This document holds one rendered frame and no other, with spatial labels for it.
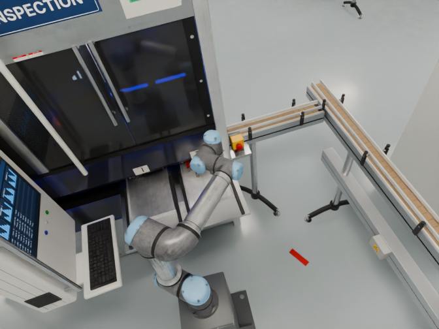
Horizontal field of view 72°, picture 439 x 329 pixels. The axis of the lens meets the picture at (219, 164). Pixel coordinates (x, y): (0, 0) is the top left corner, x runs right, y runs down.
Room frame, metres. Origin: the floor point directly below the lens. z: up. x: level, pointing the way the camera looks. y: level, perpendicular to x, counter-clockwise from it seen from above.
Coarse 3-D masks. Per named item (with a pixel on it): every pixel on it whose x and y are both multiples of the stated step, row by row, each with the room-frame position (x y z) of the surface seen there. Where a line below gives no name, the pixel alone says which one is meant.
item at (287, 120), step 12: (288, 108) 1.47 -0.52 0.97; (300, 108) 1.49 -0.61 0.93; (312, 108) 1.43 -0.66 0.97; (252, 120) 1.44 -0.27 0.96; (264, 120) 1.45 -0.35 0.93; (276, 120) 1.39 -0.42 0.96; (288, 120) 1.40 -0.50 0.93; (300, 120) 1.38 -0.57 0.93; (312, 120) 1.40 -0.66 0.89; (228, 132) 1.41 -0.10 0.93; (240, 132) 1.38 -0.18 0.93; (252, 132) 1.36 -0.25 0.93; (264, 132) 1.36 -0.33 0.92; (276, 132) 1.37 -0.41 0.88; (288, 132) 1.38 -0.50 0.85
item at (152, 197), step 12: (132, 180) 1.20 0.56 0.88; (144, 180) 1.18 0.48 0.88; (156, 180) 1.17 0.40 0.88; (168, 180) 1.15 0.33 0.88; (132, 192) 1.11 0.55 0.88; (144, 192) 1.10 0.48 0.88; (156, 192) 1.08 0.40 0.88; (168, 192) 1.06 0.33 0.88; (132, 204) 1.02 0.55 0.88; (144, 204) 1.01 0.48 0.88; (156, 204) 0.99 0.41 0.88; (168, 204) 0.97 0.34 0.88; (132, 216) 0.94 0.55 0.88; (156, 216) 0.90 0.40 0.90
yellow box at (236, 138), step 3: (231, 135) 1.27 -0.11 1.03; (234, 135) 1.27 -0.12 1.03; (237, 135) 1.26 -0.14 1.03; (240, 135) 1.26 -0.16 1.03; (231, 138) 1.25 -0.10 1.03; (234, 138) 1.24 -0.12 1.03; (237, 138) 1.24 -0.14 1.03; (240, 138) 1.23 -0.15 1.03; (243, 138) 1.23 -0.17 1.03; (231, 141) 1.23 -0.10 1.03; (234, 141) 1.22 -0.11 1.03; (237, 141) 1.22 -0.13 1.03; (240, 141) 1.22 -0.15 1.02; (243, 141) 1.22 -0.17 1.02; (231, 144) 1.24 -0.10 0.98; (234, 144) 1.22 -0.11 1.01; (243, 144) 1.22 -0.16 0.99; (234, 147) 1.21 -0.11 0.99; (243, 147) 1.22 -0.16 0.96
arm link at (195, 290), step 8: (184, 280) 0.48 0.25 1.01; (192, 280) 0.47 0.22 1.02; (200, 280) 0.46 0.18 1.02; (184, 288) 0.44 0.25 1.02; (192, 288) 0.44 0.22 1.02; (200, 288) 0.43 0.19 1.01; (208, 288) 0.43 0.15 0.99; (184, 296) 0.41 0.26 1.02; (192, 296) 0.40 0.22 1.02; (200, 296) 0.40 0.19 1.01; (208, 296) 0.40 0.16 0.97; (192, 304) 0.38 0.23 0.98; (200, 304) 0.38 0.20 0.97; (208, 304) 0.39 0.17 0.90
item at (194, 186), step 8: (184, 168) 1.21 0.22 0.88; (184, 176) 1.15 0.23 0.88; (192, 176) 1.14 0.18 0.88; (200, 176) 1.13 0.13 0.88; (208, 176) 1.12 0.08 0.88; (184, 184) 1.07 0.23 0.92; (192, 184) 1.08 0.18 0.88; (200, 184) 1.07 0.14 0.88; (192, 192) 1.03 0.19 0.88; (200, 192) 1.02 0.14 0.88; (232, 192) 0.96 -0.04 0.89; (192, 200) 0.97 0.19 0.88; (224, 200) 0.93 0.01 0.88
